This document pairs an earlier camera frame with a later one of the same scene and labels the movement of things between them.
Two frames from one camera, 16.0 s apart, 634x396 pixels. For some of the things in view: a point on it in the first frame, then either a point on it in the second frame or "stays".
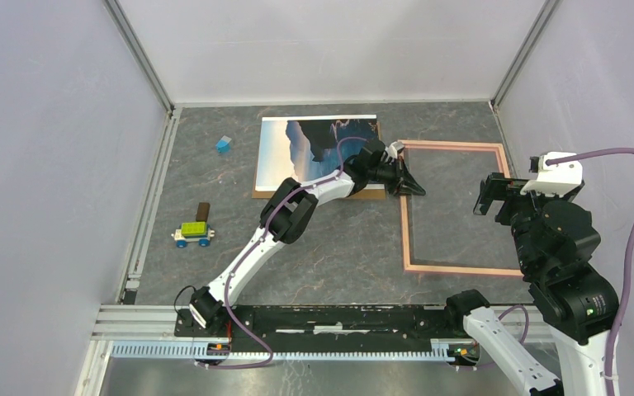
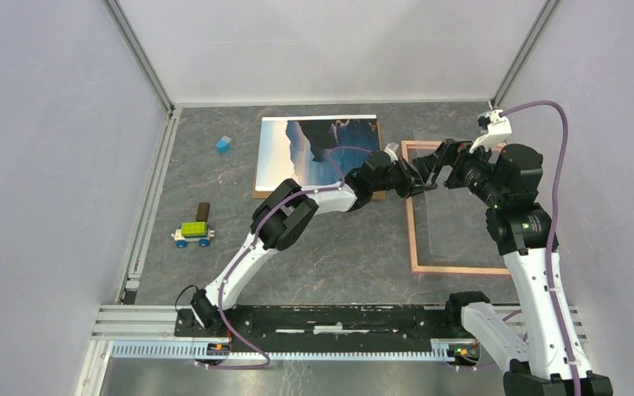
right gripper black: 498,185 -> 460,154
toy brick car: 193,231 stays
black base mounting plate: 328,323 stays
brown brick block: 202,212 stays
